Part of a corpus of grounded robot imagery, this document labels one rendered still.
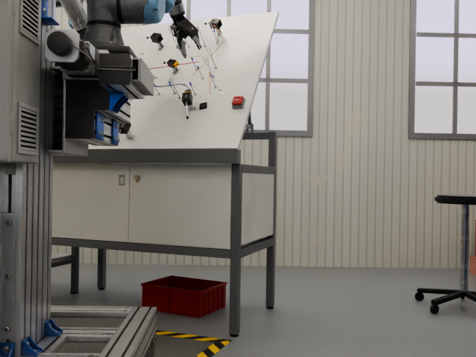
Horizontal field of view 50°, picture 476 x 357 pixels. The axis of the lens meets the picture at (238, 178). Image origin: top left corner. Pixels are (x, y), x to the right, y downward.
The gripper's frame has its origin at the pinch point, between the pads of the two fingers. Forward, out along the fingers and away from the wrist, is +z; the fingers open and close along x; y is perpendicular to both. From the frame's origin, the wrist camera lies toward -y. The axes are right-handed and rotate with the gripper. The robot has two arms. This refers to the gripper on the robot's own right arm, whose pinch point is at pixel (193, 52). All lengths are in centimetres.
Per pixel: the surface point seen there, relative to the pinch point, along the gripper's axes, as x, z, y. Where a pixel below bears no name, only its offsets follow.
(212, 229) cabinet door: 40, 62, -42
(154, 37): -8, 9, 57
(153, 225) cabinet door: 58, 61, -16
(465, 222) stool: -87, 133, -90
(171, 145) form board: 31.7, 31.2, -9.7
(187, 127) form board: 19.2, 29.3, -6.9
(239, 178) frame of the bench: 19, 44, -43
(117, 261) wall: 69, 191, 122
